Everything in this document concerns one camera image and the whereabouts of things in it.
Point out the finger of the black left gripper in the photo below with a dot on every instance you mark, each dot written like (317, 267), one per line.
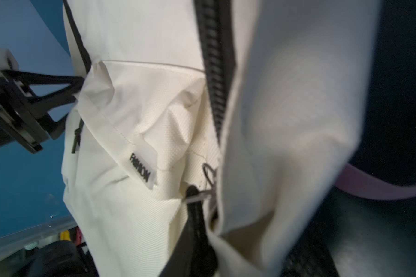
(35, 95)

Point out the beige and navy backpack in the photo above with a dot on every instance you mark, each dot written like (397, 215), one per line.
(258, 104)

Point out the pink backpack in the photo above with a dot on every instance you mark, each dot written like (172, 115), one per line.
(358, 183)

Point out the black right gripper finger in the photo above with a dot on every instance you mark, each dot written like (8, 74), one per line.
(193, 256)

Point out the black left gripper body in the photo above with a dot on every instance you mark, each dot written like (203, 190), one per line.
(16, 122)

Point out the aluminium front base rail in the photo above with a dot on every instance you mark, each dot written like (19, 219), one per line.
(12, 243)

